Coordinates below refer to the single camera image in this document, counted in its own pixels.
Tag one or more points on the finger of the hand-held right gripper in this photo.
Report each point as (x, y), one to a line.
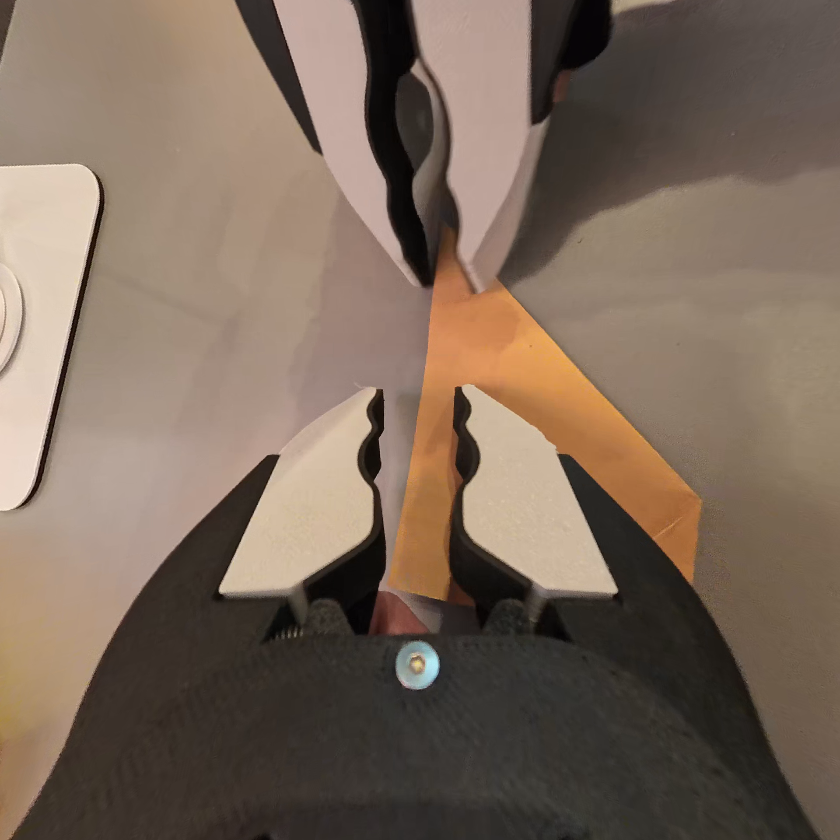
(489, 131)
(334, 98)

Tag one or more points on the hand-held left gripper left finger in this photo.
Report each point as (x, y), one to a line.
(308, 512)

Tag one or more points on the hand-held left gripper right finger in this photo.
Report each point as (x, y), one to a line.
(525, 512)

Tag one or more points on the orange paper sheet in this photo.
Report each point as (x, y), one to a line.
(472, 341)

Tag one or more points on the person's right hand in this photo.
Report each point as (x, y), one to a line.
(562, 86)

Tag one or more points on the person's left hand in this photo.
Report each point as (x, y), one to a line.
(394, 617)

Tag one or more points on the white square pad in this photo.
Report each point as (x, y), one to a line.
(46, 315)

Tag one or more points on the white round disc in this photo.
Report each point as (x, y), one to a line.
(10, 321)

